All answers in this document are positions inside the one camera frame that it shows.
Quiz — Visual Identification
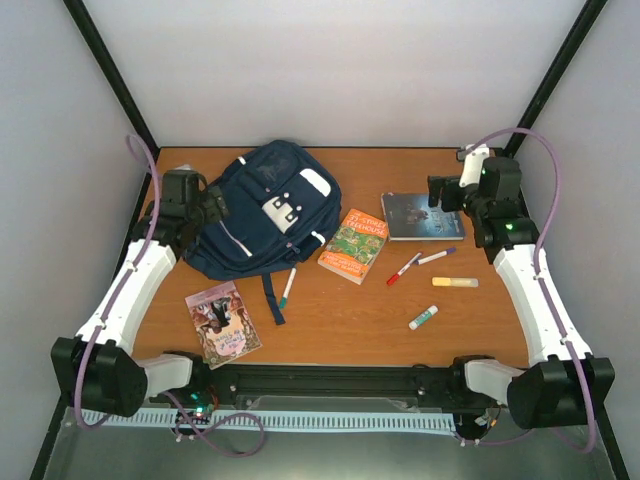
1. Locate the navy blue student backpack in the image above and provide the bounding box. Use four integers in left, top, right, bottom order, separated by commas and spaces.
184, 140, 342, 325

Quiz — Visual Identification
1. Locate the green capped white marker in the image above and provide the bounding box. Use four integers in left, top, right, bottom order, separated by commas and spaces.
279, 267, 297, 310

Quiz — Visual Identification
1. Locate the pink Taming of Shrew book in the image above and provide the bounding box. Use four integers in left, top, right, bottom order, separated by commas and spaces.
185, 281, 262, 370

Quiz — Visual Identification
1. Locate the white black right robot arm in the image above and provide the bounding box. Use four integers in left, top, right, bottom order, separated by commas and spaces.
427, 153, 615, 429

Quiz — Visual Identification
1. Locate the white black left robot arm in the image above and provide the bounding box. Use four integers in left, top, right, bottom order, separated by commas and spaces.
51, 169, 228, 422

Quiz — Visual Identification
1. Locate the dark blue hardcover book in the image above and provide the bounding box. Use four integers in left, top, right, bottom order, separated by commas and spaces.
381, 192, 466, 241

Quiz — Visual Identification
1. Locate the purple capped white marker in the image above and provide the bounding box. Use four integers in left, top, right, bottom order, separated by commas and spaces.
415, 247, 457, 265

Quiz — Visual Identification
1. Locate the red capped white marker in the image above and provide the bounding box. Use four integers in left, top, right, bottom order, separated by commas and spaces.
386, 252, 422, 286

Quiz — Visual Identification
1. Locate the yellow highlighter pen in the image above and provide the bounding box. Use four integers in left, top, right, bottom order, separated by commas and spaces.
432, 277, 479, 288

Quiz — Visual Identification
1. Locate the orange Treehouse paperback book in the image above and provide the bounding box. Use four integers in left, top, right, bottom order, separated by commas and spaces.
318, 209, 388, 285

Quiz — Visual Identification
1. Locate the green white glue stick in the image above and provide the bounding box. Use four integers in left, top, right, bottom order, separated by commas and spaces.
408, 305, 439, 330

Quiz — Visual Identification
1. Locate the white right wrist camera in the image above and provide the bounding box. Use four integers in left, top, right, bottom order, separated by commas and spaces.
456, 144, 490, 188

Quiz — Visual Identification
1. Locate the black left frame post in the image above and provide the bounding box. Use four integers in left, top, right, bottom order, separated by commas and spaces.
62, 0, 160, 149

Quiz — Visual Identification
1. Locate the black frame post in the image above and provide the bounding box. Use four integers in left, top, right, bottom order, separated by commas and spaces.
62, 0, 160, 149
517, 0, 608, 129

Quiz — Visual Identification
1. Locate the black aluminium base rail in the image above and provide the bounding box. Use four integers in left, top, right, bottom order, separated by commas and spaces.
173, 364, 496, 412

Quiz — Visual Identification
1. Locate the light blue slotted cable duct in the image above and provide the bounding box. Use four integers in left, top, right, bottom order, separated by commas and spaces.
104, 407, 456, 436

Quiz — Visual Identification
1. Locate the black right frame post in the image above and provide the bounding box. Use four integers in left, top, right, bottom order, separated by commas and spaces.
517, 0, 608, 129

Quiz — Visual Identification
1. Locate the metal front base plate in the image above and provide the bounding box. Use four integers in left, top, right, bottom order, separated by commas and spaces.
31, 417, 629, 479

